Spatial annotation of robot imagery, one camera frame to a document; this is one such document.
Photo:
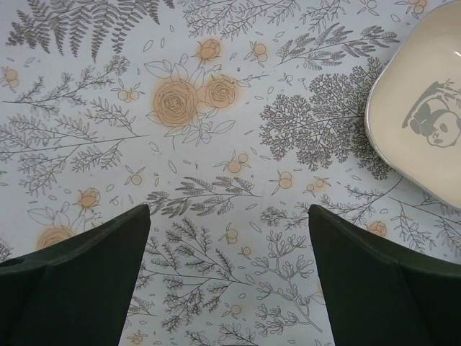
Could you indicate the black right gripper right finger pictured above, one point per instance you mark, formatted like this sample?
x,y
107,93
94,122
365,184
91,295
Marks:
x,y
378,292

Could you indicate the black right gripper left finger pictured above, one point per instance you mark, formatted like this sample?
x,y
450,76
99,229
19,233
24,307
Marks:
x,y
78,291

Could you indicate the cream square panda dish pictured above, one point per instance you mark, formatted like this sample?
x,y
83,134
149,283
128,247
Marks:
x,y
412,116

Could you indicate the floral patterned table mat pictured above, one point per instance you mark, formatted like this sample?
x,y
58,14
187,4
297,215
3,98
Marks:
x,y
229,119

